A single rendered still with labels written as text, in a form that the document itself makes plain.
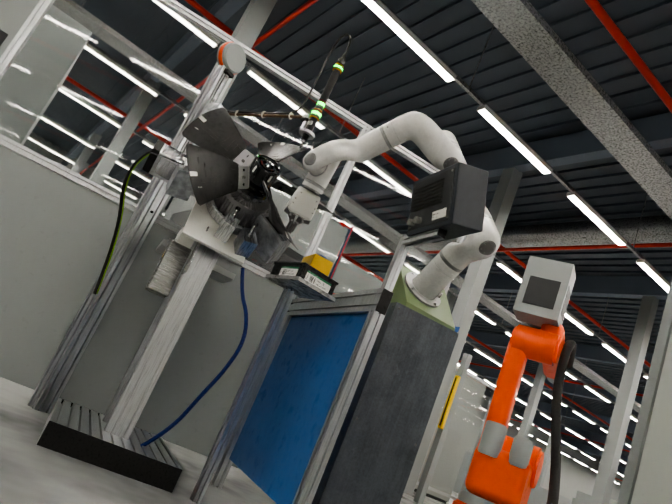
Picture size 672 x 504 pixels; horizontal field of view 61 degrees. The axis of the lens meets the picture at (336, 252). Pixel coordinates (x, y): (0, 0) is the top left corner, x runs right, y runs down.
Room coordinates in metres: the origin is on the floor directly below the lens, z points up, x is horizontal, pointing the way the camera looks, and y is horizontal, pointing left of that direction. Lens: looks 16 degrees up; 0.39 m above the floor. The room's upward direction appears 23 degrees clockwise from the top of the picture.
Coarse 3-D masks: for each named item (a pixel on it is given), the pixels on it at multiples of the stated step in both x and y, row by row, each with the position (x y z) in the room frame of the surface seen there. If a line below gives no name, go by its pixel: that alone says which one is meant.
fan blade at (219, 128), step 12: (216, 120) 2.15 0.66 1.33; (228, 120) 2.16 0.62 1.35; (192, 132) 2.14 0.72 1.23; (204, 132) 2.14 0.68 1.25; (216, 132) 2.14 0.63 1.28; (228, 132) 2.15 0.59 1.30; (204, 144) 2.14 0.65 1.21; (216, 144) 2.15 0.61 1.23; (228, 144) 2.14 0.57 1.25; (240, 144) 2.15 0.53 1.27; (228, 156) 2.15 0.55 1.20
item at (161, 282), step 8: (168, 248) 2.35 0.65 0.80; (176, 248) 2.36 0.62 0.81; (184, 248) 2.37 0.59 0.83; (168, 256) 2.36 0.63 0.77; (176, 256) 2.37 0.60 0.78; (184, 256) 2.37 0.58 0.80; (160, 264) 2.35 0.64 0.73; (168, 264) 2.36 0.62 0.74; (176, 264) 2.37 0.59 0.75; (160, 272) 2.36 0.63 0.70; (168, 272) 2.37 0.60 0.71; (176, 272) 2.37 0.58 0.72; (152, 280) 2.35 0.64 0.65; (160, 280) 2.36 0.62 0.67; (168, 280) 2.37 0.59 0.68; (152, 288) 2.36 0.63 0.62; (160, 288) 2.37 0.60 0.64; (168, 288) 2.37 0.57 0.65; (160, 296) 2.50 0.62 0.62
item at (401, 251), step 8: (400, 240) 1.80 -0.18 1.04; (400, 248) 1.78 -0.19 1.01; (408, 248) 1.79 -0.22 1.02; (400, 256) 1.78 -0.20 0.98; (392, 264) 1.79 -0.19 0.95; (400, 264) 1.79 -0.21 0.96; (392, 272) 1.78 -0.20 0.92; (384, 280) 1.80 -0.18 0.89; (392, 280) 1.79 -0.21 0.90; (392, 288) 1.79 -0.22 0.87
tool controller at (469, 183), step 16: (432, 176) 1.63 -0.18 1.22; (448, 176) 1.54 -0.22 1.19; (464, 176) 1.50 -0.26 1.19; (480, 176) 1.52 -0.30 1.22; (416, 192) 1.71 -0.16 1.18; (432, 192) 1.61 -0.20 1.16; (448, 192) 1.53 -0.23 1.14; (464, 192) 1.51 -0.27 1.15; (480, 192) 1.52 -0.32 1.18; (416, 208) 1.70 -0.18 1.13; (432, 208) 1.61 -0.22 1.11; (448, 208) 1.52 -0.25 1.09; (464, 208) 1.51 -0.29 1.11; (480, 208) 1.53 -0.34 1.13; (416, 224) 1.69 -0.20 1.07; (432, 224) 1.61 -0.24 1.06; (448, 224) 1.53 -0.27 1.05; (464, 224) 1.52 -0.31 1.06; (480, 224) 1.54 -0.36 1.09
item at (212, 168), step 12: (192, 144) 1.93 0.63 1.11; (192, 156) 1.92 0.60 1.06; (204, 156) 1.95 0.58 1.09; (216, 156) 1.98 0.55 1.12; (192, 168) 1.92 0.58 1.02; (204, 168) 1.96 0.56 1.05; (216, 168) 1.99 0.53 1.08; (228, 168) 2.03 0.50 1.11; (192, 180) 1.93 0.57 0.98; (204, 180) 1.96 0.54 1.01; (216, 180) 2.00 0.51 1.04; (228, 180) 2.04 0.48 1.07; (204, 192) 1.97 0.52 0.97; (216, 192) 2.01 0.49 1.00; (228, 192) 2.06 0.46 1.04
